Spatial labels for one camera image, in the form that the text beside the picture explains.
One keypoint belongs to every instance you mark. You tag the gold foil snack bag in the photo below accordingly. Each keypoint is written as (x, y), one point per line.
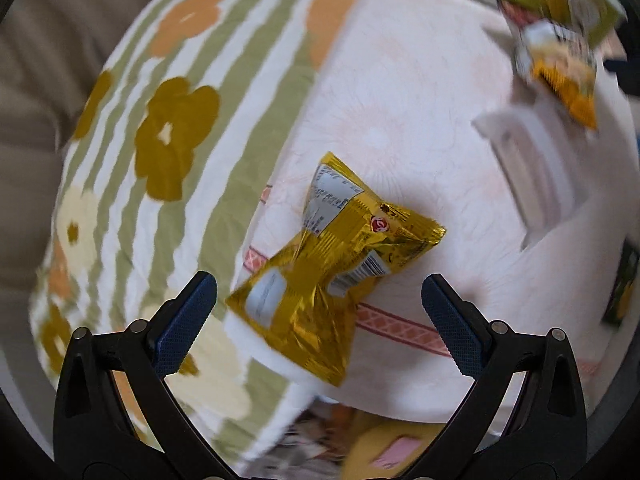
(303, 300)

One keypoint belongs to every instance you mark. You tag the white floral tablecloth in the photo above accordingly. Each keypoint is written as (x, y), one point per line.
(396, 101)

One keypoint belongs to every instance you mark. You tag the yellow stool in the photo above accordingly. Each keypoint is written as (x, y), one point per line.
(371, 434)

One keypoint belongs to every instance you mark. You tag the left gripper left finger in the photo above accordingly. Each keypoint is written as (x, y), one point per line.
(114, 415)

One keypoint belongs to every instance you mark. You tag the pink phone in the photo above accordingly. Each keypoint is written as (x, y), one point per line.
(396, 453)

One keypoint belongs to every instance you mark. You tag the yellow chips bag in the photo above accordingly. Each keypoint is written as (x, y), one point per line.
(553, 59)

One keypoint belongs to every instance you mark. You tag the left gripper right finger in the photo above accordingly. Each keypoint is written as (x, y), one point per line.
(524, 416)

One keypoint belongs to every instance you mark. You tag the floral striped quilt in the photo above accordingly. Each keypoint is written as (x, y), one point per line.
(172, 158)

